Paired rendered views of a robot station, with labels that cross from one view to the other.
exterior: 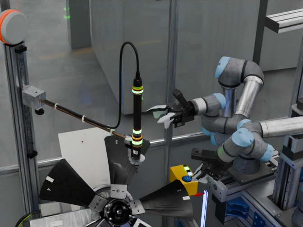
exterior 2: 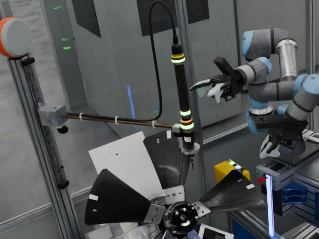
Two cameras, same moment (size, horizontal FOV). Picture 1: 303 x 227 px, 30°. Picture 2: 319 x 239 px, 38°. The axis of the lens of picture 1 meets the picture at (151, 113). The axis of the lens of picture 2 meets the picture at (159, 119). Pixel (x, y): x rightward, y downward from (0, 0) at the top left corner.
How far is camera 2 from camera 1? 0.86 m
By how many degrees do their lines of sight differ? 7
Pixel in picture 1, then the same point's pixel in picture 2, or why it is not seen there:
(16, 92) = (32, 113)
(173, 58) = (188, 53)
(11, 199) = not seen: outside the picture
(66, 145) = (101, 161)
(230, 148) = (304, 101)
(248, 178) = (299, 158)
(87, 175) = not seen: hidden behind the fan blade
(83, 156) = (121, 170)
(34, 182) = (71, 216)
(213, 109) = (261, 75)
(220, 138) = not seen: hidden behind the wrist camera
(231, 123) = (284, 86)
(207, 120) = (256, 90)
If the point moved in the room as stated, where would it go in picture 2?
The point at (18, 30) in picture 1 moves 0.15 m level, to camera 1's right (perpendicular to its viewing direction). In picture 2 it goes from (21, 40) to (59, 32)
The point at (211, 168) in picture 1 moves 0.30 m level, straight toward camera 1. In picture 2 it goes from (283, 134) to (310, 183)
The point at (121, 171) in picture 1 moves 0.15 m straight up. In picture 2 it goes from (172, 171) to (166, 138)
